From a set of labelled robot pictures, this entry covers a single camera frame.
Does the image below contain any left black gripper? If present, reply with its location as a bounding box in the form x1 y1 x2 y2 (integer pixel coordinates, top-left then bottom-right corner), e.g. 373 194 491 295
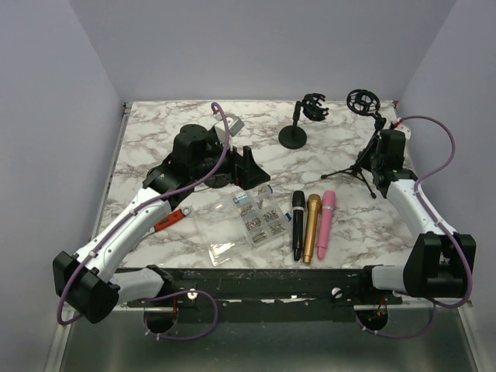
191 134 270 191

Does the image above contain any black clip microphone stand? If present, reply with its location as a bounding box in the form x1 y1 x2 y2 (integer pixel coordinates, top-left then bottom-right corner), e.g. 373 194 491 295
204 173 234 189

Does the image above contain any black microphone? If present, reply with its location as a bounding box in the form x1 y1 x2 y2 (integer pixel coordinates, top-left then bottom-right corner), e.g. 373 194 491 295
291 191 305 261

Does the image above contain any black round-base shock-mount stand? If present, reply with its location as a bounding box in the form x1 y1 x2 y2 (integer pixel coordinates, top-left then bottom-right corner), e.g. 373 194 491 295
277 91 330 150

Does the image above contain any black tripod microphone stand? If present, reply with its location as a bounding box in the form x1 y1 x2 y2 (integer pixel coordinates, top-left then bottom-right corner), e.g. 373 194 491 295
321 89 387 199

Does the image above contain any pink microphone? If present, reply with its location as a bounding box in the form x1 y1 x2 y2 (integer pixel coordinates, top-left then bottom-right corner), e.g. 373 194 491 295
317 190 336 260

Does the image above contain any gold microphone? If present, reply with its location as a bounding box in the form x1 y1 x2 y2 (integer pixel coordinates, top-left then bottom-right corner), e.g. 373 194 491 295
303 194 322 265

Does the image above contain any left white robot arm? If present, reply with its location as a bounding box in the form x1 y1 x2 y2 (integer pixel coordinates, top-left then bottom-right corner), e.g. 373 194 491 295
53 124 270 324

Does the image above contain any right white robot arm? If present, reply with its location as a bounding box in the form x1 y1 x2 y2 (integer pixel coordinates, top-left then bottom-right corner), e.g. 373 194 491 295
356 129 476 304

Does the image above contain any clear plastic screw organizer box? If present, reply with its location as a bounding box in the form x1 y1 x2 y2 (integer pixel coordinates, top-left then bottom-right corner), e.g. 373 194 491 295
230 184 290 247

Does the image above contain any clear plastic bag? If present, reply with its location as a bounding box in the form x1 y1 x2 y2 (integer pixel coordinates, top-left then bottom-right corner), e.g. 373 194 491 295
193 198 253 267

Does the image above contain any red adjustable wrench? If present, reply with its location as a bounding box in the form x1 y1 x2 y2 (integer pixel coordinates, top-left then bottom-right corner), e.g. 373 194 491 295
145 207 191 236

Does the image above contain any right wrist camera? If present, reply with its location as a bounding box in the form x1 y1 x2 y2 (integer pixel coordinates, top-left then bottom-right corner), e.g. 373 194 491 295
389 120 412 140

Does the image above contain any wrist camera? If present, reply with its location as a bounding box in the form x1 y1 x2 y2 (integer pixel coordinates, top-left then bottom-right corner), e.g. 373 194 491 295
213 113 244 146
389 120 412 140

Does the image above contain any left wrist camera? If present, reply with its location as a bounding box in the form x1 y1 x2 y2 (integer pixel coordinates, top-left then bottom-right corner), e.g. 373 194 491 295
213 113 244 146

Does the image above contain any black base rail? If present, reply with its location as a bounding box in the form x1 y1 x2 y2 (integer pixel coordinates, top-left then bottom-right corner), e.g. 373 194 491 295
127 268 402 323

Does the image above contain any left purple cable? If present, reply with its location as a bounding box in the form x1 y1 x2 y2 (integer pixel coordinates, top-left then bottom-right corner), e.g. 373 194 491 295
56 102 220 341

